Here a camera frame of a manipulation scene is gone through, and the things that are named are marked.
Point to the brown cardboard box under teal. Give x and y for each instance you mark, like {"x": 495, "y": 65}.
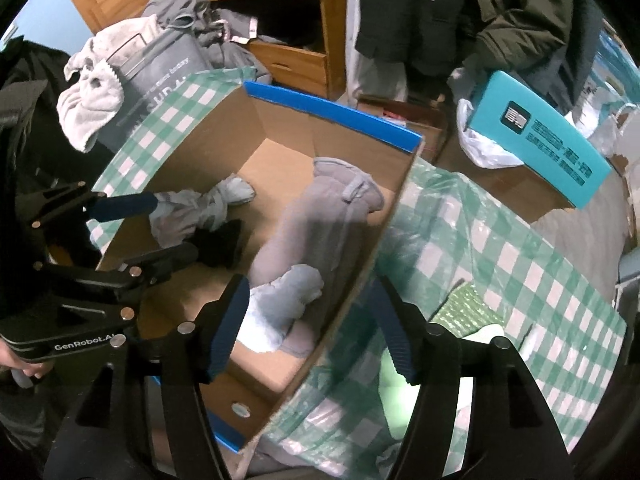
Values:
{"x": 519, "y": 188}

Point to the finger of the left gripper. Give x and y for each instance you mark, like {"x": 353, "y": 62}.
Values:
{"x": 71, "y": 206}
{"x": 157, "y": 265}

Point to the hanging olive jacket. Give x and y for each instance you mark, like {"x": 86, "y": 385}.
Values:
{"x": 549, "y": 45}

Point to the grey fleece mitten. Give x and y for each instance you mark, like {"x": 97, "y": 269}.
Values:
{"x": 324, "y": 227}

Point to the blue white plastic bag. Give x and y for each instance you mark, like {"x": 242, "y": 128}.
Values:
{"x": 609, "y": 96}

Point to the green sparkly scrub pad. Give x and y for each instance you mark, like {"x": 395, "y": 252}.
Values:
{"x": 464, "y": 314}

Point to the light pink towel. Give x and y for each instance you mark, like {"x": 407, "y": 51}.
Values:
{"x": 96, "y": 93}

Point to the flat cardboard box on floor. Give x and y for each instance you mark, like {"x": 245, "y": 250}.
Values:
{"x": 430, "y": 122}

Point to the green checkered tablecloth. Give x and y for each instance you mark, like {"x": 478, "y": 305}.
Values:
{"x": 437, "y": 230}

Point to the blue-edged cardboard box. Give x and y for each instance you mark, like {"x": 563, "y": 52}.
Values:
{"x": 269, "y": 136}

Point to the light green microfiber cloth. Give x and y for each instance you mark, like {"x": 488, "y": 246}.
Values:
{"x": 399, "y": 398}

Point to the pale blue sock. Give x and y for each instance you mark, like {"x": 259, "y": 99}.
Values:
{"x": 275, "y": 306}

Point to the white patterned cloth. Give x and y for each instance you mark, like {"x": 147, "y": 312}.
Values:
{"x": 178, "y": 215}

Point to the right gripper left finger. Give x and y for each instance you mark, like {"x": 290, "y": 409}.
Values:
{"x": 107, "y": 434}

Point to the person's left hand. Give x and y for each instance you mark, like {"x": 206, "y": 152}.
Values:
{"x": 11, "y": 361}

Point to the wooden louvered wardrobe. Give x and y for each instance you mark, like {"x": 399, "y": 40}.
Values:
{"x": 300, "y": 42}

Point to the hanging black jacket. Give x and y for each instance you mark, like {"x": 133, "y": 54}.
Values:
{"x": 430, "y": 36}

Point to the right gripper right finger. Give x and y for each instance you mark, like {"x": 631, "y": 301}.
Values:
{"x": 512, "y": 433}

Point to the teal printed shoe box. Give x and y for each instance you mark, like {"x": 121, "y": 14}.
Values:
{"x": 525, "y": 125}

